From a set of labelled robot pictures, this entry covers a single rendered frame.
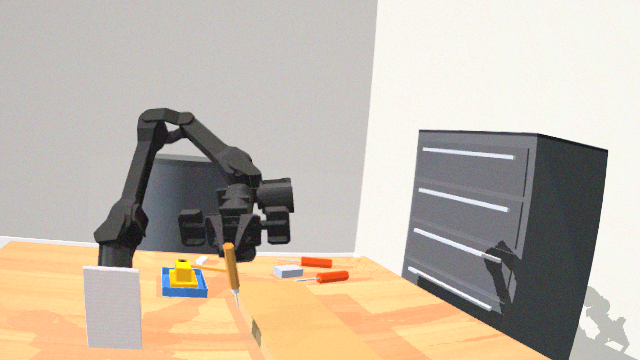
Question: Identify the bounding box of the red-handled awl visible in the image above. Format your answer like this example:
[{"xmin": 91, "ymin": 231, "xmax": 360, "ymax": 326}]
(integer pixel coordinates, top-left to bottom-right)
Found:
[
  {"xmin": 275, "ymin": 257, "xmax": 332, "ymax": 269},
  {"xmin": 294, "ymin": 271, "xmax": 349, "ymax": 284}
]

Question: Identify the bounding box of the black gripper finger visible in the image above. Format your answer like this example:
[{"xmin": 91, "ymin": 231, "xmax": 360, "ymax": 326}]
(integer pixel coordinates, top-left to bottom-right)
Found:
[
  {"xmin": 234, "ymin": 213, "xmax": 261, "ymax": 256},
  {"xmin": 205, "ymin": 215, "xmax": 226, "ymax": 256}
]

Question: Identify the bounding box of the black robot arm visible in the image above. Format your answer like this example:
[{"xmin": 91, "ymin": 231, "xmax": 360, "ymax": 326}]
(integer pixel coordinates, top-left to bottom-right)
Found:
[{"xmin": 93, "ymin": 108, "xmax": 294, "ymax": 268}]

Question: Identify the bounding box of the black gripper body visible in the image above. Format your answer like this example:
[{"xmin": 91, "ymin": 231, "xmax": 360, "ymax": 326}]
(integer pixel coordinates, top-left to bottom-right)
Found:
[{"xmin": 178, "ymin": 194, "xmax": 290, "ymax": 247}]

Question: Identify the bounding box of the blue rectangular tray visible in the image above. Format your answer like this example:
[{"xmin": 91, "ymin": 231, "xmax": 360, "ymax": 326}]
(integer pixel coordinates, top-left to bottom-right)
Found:
[{"xmin": 161, "ymin": 267, "xmax": 208, "ymax": 298}]

